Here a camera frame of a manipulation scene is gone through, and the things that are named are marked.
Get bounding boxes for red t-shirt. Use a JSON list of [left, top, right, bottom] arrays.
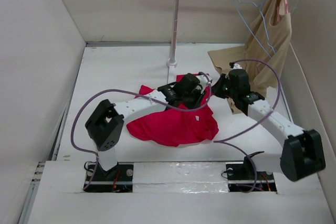
[[127, 87, 219, 147]]

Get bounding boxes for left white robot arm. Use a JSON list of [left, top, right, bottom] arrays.
[[85, 72, 212, 180]]

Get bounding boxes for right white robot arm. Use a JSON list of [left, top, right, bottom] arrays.
[[212, 69, 326, 182]]

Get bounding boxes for pink hanger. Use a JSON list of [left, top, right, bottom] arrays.
[[274, 0, 289, 25]]

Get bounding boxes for beige tank top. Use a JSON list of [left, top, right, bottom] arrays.
[[208, 0, 292, 97]]

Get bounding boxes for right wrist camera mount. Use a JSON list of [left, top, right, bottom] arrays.
[[229, 62, 244, 72]]

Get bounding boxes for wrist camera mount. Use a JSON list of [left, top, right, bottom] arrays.
[[229, 62, 244, 72], [196, 74, 213, 89]]

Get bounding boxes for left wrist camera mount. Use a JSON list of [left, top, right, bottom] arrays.
[[196, 74, 213, 89]]

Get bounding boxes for blue wire hanger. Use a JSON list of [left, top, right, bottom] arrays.
[[233, 0, 276, 58]]

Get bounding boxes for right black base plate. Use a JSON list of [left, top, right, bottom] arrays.
[[221, 162, 277, 193]]

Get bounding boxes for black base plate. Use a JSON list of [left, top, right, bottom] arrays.
[[221, 162, 277, 193], [83, 162, 134, 193]]

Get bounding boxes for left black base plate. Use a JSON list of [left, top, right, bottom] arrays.
[[83, 162, 134, 193]]

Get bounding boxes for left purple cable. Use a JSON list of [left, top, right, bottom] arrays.
[[71, 71, 213, 190]]

